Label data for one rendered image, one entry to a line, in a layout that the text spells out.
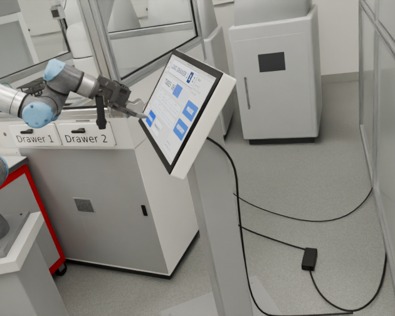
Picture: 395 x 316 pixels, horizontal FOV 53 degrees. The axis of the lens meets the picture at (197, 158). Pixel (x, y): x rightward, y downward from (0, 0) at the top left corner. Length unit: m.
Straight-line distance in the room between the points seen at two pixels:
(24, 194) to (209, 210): 1.11
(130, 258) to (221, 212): 0.89
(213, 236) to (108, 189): 0.70
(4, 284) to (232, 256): 0.79
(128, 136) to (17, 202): 0.73
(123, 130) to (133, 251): 0.70
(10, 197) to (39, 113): 0.98
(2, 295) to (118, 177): 0.71
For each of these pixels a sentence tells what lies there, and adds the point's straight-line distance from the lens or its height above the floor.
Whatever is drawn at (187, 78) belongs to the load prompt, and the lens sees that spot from 1.26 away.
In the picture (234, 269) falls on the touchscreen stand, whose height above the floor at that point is 0.40.
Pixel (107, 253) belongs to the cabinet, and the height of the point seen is 0.16.
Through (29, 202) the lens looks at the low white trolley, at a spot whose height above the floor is 0.53.
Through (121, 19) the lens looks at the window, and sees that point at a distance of 1.78.
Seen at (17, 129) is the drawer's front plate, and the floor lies 0.91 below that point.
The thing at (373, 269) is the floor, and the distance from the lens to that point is 2.16.
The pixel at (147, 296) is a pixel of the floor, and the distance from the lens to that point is 2.17.
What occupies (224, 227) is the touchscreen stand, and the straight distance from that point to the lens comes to 1.45.
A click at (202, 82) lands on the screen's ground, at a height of 1.16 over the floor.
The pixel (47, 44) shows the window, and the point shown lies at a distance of 1.84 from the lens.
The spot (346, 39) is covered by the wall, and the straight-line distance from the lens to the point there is 4.77.
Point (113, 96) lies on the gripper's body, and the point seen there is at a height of 1.12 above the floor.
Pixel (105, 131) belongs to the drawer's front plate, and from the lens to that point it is 1.77.
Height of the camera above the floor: 1.45
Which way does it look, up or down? 25 degrees down
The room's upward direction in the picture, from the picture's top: 12 degrees counter-clockwise
